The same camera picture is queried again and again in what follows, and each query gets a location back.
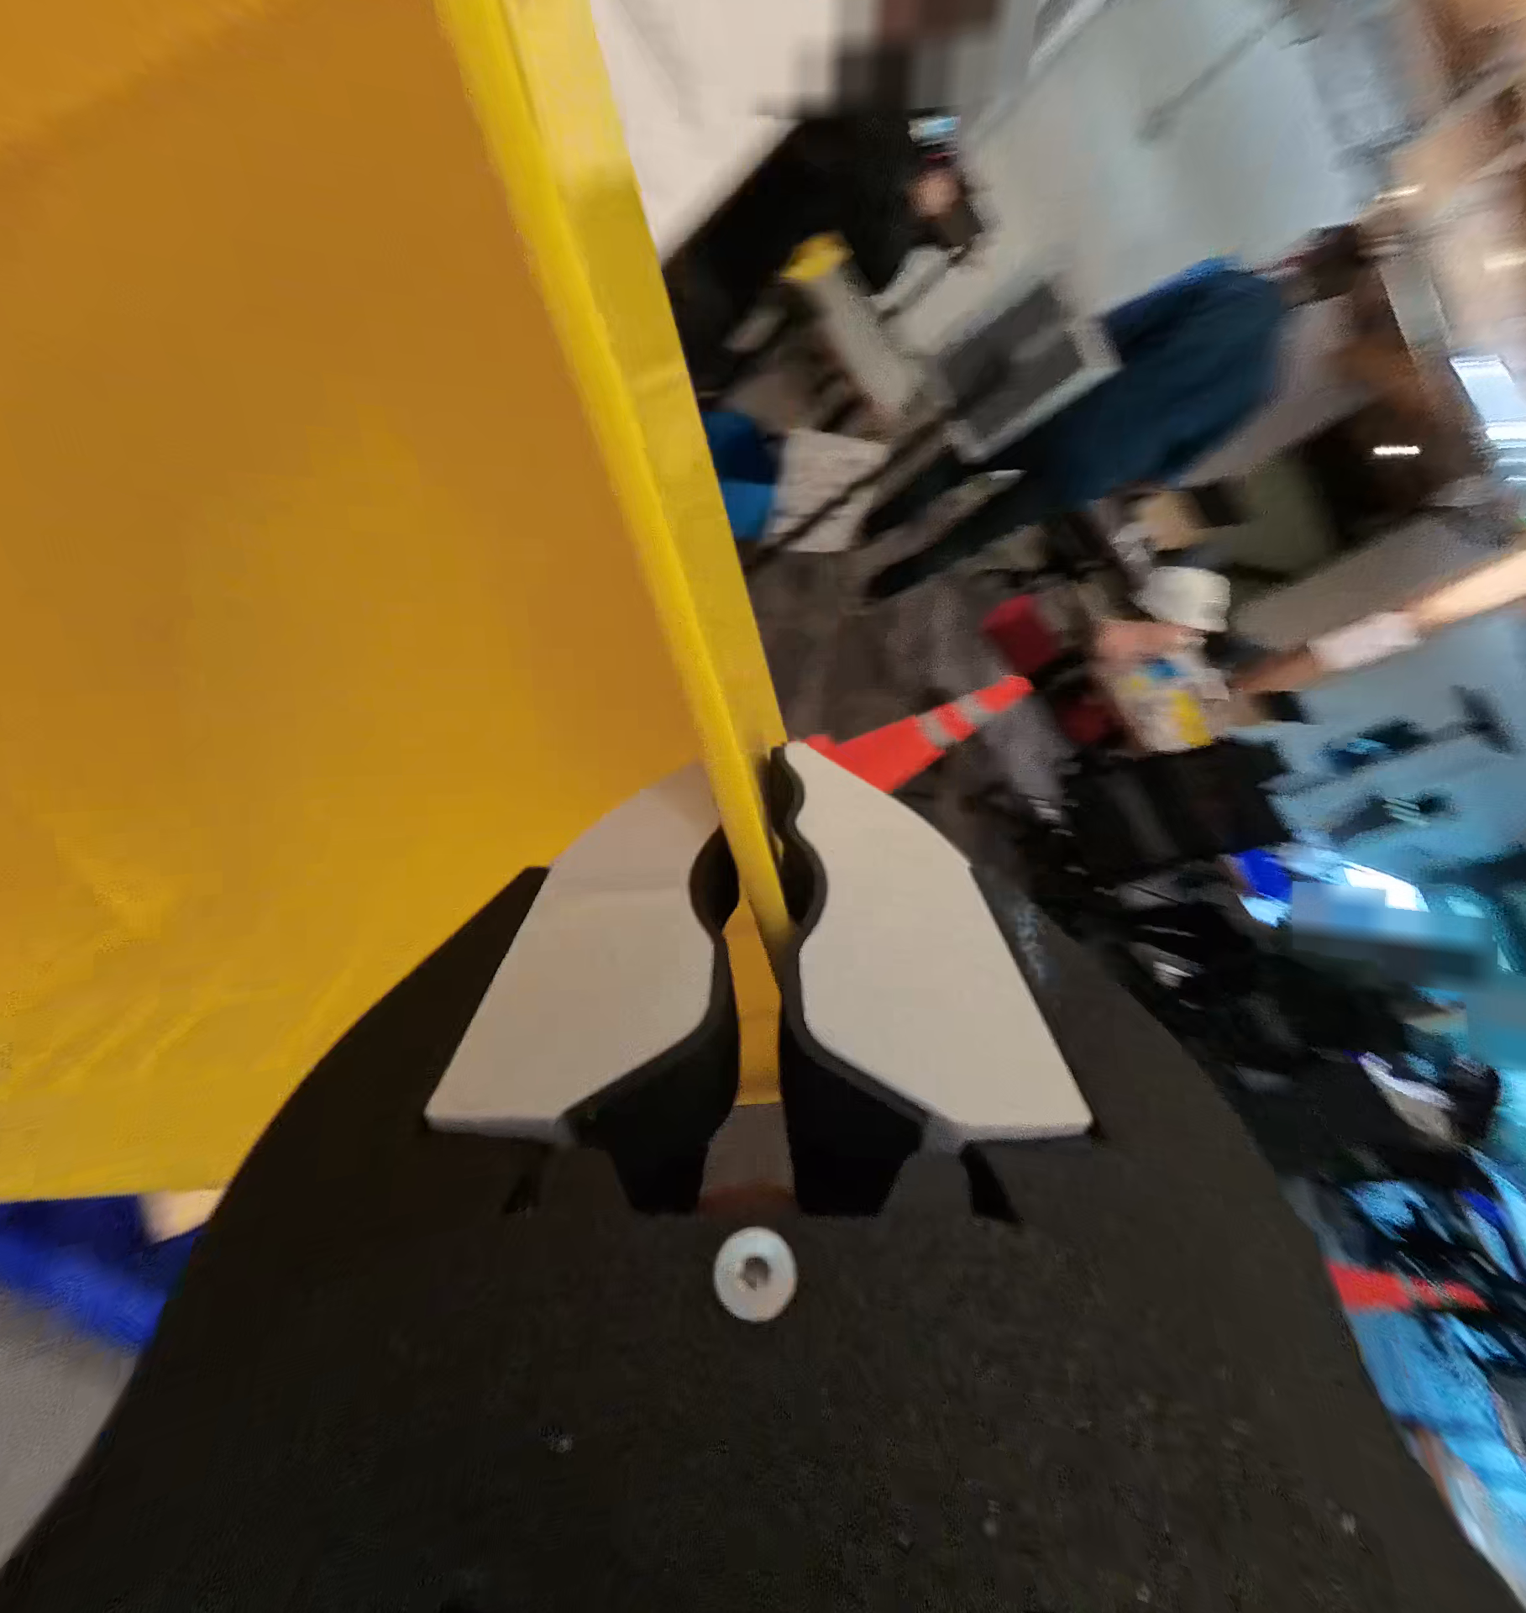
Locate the orange traffic cone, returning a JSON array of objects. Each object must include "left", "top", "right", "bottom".
[{"left": 808, "top": 674, "right": 1038, "bottom": 795}]

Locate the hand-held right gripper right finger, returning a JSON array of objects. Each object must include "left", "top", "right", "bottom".
[{"left": 771, "top": 739, "right": 1096, "bottom": 1217}]

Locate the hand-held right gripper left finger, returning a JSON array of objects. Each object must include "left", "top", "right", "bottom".
[{"left": 426, "top": 762, "right": 742, "bottom": 1215}]

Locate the blue plastic bin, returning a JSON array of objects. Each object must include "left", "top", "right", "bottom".
[{"left": 0, "top": 1198, "right": 205, "bottom": 1356}]

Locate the yellow plastic bin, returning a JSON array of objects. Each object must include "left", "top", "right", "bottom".
[{"left": 0, "top": 0, "right": 801, "bottom": 1205}]

